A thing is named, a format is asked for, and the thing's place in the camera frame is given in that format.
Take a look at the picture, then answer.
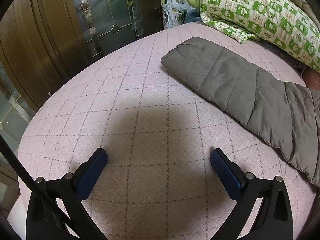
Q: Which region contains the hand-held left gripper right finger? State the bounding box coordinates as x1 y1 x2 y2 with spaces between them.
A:
210 148 293 240

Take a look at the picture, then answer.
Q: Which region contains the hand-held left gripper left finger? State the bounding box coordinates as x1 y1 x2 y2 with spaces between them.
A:
26 148 108 240

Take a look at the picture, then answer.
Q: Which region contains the grey quilted down jacket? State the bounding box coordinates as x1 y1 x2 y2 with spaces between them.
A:
160 37 320 188

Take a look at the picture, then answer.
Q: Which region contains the maroon sofa armrest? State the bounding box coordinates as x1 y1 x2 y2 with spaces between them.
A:
302 65 320 90

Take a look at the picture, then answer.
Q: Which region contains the blue cloth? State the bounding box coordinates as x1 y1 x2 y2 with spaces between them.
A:
184 8 202 23

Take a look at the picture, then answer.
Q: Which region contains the green checked pillow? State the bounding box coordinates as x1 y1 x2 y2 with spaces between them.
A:
187 0 320 73

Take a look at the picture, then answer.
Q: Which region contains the black cable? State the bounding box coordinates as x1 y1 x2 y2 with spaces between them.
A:
0 134 73 240

